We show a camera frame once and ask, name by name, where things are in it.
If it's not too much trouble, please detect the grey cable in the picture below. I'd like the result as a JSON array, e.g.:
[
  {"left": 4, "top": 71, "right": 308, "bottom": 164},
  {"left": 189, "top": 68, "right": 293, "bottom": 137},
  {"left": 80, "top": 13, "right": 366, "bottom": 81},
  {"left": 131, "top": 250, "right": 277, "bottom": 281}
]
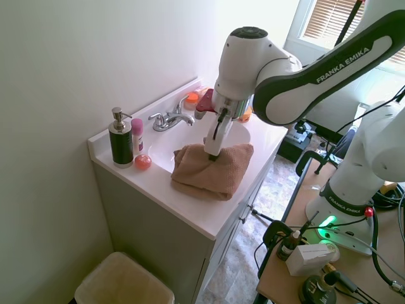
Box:
[{"left": 328, "top": 226, "right": 405, "bottom": 294}]

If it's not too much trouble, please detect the beige trash bin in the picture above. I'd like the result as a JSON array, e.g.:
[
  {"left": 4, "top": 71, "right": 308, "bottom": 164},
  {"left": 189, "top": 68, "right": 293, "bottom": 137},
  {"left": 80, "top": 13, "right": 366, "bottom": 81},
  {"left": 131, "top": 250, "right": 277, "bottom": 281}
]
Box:
[{"left": 74, "top": 251, "right": 175, "bottom": 304}]

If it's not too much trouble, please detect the black camera stand pole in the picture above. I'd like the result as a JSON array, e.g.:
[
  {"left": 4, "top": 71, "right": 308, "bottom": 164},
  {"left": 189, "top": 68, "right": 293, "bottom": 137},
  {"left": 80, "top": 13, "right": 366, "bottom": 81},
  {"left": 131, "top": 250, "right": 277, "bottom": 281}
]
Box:
[{"left": 334, "top": 0, "right": 368, "bottom": 48}]

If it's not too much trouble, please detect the grey vanity cabinet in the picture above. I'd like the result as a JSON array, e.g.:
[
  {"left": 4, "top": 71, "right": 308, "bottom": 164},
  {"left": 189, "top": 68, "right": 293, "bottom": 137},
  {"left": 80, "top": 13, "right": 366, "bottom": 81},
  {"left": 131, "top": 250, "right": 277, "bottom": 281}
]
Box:
[{"left": 91, "top": 160, "right": 280, "bottom": 304}]

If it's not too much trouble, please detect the black soap dispenser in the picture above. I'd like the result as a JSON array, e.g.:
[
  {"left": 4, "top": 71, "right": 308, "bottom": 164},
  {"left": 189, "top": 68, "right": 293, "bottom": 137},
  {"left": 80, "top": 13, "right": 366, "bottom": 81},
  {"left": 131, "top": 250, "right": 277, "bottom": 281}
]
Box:
[{"left": 108, "top": 106, "right": 134, "bottom": 169}]

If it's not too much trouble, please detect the dark green C-clamp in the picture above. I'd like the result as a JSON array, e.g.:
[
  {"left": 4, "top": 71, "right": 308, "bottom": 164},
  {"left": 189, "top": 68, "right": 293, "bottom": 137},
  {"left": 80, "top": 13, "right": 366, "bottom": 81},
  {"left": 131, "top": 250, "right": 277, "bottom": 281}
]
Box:
[{"left": 296, "top": 150, "right": 344, "bottom": 177}]

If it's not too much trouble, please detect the black C-clamp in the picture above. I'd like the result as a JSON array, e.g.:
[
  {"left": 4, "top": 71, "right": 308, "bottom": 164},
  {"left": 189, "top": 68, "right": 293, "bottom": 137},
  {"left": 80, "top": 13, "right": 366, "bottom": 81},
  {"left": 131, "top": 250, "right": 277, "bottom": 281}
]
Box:
[{"left": 252, "top": 209, "right": 304, "bottom": 279}]

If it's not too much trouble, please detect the pink deodorant stick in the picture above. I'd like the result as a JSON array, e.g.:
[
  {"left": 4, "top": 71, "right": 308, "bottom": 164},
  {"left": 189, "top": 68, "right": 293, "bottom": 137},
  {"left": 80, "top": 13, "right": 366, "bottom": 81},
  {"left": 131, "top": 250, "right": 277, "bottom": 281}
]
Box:
[{"left": 131, "top": 118, "right": 145, "bottom": 158}]

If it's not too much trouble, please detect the dark dropper bottle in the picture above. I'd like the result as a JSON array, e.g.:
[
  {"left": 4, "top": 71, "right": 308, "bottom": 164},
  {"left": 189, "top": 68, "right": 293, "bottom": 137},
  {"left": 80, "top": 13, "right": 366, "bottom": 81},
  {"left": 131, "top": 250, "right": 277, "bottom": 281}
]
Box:
[{"left": 277, "top": 230, "right": 302, "bottom": 262}]

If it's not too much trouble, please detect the small jar with orange lid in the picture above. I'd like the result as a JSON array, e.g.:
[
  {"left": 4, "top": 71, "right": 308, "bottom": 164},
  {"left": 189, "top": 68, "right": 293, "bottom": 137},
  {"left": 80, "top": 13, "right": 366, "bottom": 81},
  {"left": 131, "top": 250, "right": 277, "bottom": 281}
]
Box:
[{"left": 185, "top": 92, "right": 199, "bottom": 111}]

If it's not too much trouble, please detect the wrist camera with red mount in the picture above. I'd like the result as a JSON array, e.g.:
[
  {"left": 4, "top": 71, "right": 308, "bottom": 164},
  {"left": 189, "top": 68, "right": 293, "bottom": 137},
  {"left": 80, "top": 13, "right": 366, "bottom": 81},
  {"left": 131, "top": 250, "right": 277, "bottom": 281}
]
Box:
[{"left": 194, "top": 89, "right": 219, "bottom": 120}]

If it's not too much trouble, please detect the window with wooden blinds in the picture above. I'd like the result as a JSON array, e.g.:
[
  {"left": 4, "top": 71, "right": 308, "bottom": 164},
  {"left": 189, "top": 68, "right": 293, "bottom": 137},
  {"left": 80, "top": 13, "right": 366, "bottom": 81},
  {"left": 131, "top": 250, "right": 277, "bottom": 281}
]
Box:
[{"left": 286, "top": 0, "right": 405, "bottom": 72}]

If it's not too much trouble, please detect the black case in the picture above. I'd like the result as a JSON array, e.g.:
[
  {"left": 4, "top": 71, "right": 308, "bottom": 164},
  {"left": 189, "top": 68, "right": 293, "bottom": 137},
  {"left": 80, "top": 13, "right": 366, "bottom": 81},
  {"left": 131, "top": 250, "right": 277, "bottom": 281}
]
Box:
[{"left": 280, "top": 122, "right": 317, "bottom": 164}]

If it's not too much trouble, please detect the black round base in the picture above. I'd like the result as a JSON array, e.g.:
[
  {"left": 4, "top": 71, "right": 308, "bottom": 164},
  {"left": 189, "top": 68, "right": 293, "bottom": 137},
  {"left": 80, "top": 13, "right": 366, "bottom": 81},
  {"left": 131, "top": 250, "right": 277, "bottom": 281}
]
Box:
[{"left": 299, "top": 271, "right": 338, "bottom": 304}]

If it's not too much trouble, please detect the orange round tub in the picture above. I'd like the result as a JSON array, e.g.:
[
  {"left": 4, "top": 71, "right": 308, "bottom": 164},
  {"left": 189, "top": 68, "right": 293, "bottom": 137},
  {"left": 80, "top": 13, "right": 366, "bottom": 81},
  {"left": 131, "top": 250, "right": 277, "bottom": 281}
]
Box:
[{"left": 236, "top": 106, "right": 253, "bottom": 124}]

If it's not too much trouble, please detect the round pink soap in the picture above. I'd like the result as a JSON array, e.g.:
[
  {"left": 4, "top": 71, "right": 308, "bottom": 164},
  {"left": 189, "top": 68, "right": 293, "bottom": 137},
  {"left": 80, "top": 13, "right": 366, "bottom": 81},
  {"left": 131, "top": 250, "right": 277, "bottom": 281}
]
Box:
[{"left": 134, "top": 154, "right": 153, "bottom": 170}]

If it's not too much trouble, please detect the pink towel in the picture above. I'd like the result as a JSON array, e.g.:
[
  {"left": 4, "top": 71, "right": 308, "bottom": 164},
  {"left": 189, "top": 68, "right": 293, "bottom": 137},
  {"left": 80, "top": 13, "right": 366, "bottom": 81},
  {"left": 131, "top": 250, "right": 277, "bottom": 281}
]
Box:
[{"left": 170, "top": 142, "right": 255, "bottom": 201}]

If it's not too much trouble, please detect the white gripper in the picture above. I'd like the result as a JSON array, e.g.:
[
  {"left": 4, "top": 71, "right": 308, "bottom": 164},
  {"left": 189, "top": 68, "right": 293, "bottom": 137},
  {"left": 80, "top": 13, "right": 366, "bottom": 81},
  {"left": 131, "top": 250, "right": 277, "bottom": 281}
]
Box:
[{"left": 203, "top": 118, "right": 234, "bottom": 163}]

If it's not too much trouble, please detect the white sink vanity cabinet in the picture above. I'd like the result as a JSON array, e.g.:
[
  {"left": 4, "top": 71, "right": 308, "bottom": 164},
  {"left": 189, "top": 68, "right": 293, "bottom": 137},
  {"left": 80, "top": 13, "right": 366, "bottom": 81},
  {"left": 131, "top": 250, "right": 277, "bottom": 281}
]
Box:
[{"left": 87, "top": 75, "right": 289, "bottom": 241}]

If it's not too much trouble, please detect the white cardboard box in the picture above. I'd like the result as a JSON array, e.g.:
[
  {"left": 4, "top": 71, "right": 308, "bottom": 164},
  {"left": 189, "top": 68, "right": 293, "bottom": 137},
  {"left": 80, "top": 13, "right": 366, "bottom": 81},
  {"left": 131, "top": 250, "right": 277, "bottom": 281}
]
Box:
[{"left": 285, "top": 244, "right": 338, "bottom": 277}]

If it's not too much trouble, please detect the chrome two-handle faucet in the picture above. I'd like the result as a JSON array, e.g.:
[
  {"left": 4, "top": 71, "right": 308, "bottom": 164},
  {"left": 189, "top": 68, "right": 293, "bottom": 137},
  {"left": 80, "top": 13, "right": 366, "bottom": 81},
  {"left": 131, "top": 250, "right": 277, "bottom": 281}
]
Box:
[{"left": 147, "top": 96, "right": 196, "bottom": 132}]

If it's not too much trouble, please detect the round white jar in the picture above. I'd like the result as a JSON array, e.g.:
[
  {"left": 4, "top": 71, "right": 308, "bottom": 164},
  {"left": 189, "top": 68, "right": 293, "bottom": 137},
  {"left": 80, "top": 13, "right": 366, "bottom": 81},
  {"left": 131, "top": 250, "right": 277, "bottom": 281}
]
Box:
[{"left": 317, "top": 239, "right": 341, "bottom": 263}]

